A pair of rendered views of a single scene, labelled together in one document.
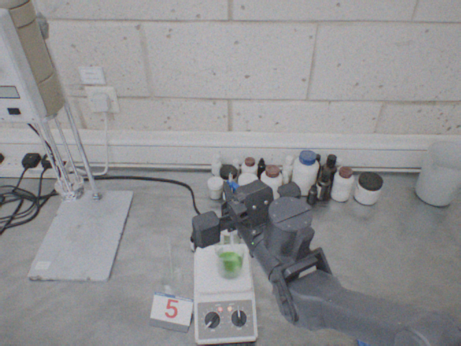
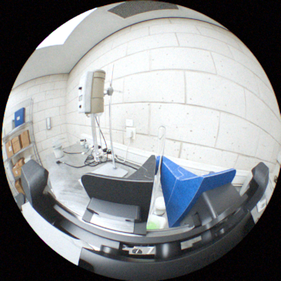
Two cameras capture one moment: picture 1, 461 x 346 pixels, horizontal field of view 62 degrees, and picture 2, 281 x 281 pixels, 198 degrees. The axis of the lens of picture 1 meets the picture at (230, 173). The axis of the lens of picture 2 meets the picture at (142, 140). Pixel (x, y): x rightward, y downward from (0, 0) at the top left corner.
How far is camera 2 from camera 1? 0.59 m
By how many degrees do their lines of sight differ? 33
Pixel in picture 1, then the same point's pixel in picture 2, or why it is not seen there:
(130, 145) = (135, 153)
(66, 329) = (73, 203)
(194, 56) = (169, 117)
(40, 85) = (92, 98)
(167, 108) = (153, 141)
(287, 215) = not seen: outside the picture
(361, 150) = not seen: hidden behind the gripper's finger
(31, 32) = (98, 80)
